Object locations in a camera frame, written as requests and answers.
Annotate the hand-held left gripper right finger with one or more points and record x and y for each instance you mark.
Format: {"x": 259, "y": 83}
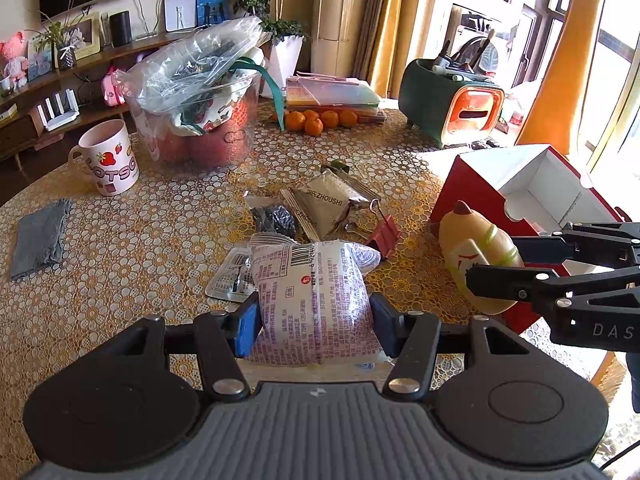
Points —
{"x": 384, "y": 327}

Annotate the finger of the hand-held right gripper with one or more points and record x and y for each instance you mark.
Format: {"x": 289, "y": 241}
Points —
{"x": 540, "y": 250}
{"x": 500, "y": 282}

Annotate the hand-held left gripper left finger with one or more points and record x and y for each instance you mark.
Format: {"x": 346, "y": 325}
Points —
{"x": 248, "y": 327}

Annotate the yellow squishy toy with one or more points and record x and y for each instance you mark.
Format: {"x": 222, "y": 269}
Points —
{"x": 475, "y": 240}

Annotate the purple print bread packet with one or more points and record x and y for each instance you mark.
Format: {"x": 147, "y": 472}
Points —
{"x": 310, "y": 300}

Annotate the red cardboard box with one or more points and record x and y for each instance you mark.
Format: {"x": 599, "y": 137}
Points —
{"x": 465, "y": 185}

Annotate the patterned lace desktop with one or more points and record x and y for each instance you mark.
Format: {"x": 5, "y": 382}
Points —
{"x": 150, "y": 240}

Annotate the silver blister pack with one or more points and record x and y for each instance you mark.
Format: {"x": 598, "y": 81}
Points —
{"x": 230, "y": 277}

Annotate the pink binder clip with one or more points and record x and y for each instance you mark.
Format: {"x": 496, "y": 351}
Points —
{"x": 385, "y": 237}

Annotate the black snack packet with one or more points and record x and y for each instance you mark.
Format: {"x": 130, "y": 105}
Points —
{"x": 272, "y": 217}

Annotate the beige printed sachet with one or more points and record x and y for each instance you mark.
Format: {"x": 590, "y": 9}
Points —
{"x": 327, "y": 200}

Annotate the clear container with apples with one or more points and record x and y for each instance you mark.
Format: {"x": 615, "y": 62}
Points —
{"x": 210, "y": 145}

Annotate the green orange desk organizer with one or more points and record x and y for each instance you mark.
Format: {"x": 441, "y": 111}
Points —
{"x": 425, "y": 100}

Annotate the yellow giraffe figure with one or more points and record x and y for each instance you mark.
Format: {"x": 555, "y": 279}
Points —
{"x": 575, "y": 60}

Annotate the bunch of pens and brushes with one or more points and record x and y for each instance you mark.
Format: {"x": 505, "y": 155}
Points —
{"x": 457, "y": 62}

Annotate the white washing machine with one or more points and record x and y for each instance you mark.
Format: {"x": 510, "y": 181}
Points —
{"x": 500, "y": 40}

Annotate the pile of tangerines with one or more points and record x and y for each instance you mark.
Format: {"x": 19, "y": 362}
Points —
{"x": 315, "y": 122}

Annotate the white strawberry print mug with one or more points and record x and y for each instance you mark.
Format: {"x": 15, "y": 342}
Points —
{"x": 112, "y": 160}

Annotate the grey folded cloth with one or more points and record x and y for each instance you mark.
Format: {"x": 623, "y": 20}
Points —
{"x": 40, "y": 240}

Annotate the yellow curtain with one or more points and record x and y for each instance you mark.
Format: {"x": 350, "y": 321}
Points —
{"x": 395, "y": 25}

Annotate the clear plastic bag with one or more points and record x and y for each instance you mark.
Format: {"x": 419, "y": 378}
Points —
{"x": 190, "y": 65}

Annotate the potted green tree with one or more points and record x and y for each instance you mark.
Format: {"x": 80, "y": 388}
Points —
{"x": 285, "y": 60}

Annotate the pink toy backpack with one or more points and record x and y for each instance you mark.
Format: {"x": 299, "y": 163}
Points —
{"x": 114, "y": 87}

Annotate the white router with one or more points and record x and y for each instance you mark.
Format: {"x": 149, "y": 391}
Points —
{"x": 55, "y": 110}

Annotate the wooden television cabinet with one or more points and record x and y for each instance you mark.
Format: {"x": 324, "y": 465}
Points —
{"x": 20, "y": 132}

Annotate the beige standing air conditioner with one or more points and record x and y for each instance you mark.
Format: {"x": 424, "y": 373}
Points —
{"x": 340, "y": 10}

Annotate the white flat panel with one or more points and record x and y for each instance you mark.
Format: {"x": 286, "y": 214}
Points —
{"x": 180, "y": 12}

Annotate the black cylinder speaker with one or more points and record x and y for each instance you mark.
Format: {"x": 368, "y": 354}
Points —
{"x": 120, "y": 27}

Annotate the blue picture card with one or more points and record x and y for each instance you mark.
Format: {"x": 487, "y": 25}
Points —
{"x": 212, "y": 2}

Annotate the grass plant in vase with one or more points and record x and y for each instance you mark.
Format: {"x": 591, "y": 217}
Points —
{"x": 66, "y": 55}

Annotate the pink plush bear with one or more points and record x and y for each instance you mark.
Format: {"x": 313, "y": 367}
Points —
{"x": 12, "y": 57}

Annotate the yellow photo frame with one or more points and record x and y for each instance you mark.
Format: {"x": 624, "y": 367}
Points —
{"x": 85, "y": 35}

